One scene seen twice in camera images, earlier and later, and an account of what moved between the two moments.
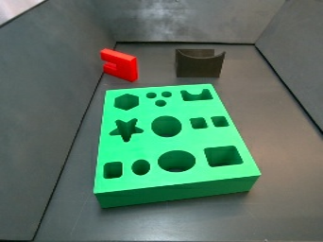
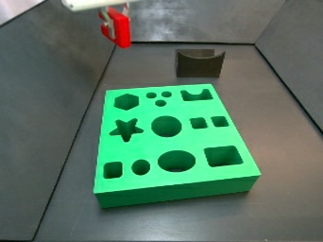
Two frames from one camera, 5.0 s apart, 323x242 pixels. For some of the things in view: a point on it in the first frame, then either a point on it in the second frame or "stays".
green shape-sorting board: (171, 146) stays
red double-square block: (121, 64) -> (122, 27)
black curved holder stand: (198, 63) stays
